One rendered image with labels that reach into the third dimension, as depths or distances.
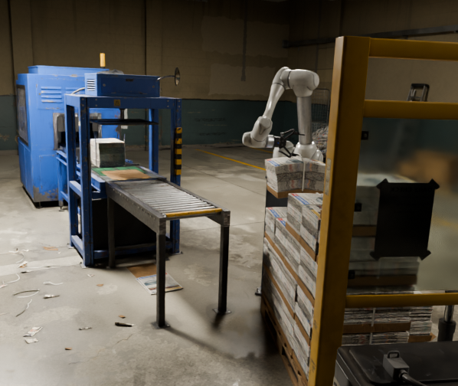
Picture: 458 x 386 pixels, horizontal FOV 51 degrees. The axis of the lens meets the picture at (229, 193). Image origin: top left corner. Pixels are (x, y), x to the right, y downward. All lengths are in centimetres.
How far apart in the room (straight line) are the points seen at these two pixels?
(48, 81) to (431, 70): 744
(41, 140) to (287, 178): 415
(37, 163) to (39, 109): 69
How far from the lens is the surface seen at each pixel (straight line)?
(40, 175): 677
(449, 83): 1059
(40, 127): 669
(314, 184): 333
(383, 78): 1170
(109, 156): 526
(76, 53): 1203
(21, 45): 1175
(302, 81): 349
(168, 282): 425
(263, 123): 310
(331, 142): 171
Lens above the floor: 168
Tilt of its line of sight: 12 degrees down
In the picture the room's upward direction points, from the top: 2 degrees clockwise
